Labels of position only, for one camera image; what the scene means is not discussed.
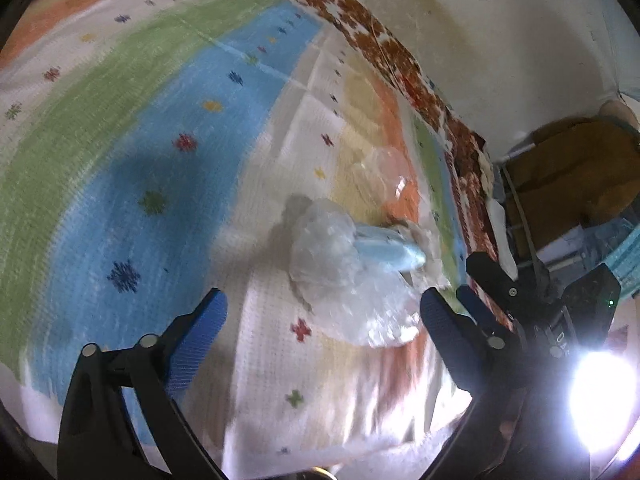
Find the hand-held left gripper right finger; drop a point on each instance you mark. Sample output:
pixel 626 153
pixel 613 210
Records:
pixel 440 325

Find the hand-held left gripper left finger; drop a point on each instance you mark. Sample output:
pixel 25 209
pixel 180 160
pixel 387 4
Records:
pixel 200 330

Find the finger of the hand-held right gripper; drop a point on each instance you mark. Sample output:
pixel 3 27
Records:
pixel 500 280
pixel 477 310

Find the blue and white packet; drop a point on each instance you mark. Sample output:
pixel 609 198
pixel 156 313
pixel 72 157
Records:
pixel 390 250

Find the clear plastic bag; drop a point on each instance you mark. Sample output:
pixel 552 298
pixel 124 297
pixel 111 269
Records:
pixel 330 250

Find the clear plastic cup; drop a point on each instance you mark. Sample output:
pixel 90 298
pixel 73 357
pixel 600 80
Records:
pixel 390 175

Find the white folded cloth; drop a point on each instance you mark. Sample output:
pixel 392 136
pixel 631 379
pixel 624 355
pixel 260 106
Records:
pixel 500 220

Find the metal rack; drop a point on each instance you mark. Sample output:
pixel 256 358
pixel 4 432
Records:
pixel 520 215

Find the blue printed cloth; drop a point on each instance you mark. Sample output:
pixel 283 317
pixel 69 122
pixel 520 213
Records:
pixel 627 265

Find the pale blue cloth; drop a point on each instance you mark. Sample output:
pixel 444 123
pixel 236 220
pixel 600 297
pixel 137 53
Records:
pixel 595 235

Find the brown hanging garment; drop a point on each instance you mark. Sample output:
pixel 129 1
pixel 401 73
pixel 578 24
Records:
pixel 575 170

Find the striped woven mat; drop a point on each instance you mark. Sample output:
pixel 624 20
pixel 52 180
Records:
pixel 100 135

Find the floral brown blanket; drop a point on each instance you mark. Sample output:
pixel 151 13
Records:
pixel 375 35

